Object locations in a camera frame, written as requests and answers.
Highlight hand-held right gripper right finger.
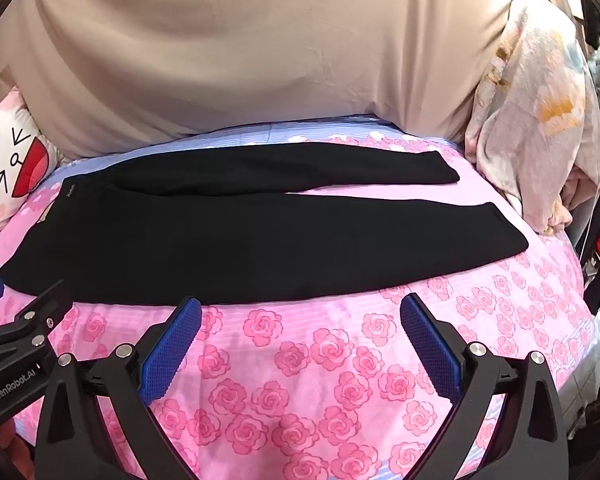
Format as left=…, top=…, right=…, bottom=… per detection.
left=400, top=292, right=568, bottom=480

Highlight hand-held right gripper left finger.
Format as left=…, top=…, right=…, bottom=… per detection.
left=34, top=296, right=206, bottom=480

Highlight black pants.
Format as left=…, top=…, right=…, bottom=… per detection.
left=0, top=141, right=530, bottom=307

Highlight pink rose print bedsheet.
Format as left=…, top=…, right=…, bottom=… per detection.
left=0, top=115, right=600, bottom=480

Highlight cartoon cat face pillow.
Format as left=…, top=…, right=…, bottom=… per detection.
left=0, top=87, right=63, bottom=226

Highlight pale floral blanket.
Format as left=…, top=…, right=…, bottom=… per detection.
left=462, top=0, right=600, bottom=236

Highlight beige cloth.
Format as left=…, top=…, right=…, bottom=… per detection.
left=0, top=0, right=536, bottom=161

